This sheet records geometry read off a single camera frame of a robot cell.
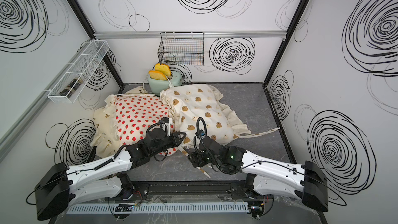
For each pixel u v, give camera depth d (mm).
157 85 1000
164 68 1014
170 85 989
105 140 850
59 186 402
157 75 986
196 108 886
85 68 738
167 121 723
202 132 668
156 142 584
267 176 468
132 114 784
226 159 549
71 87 667
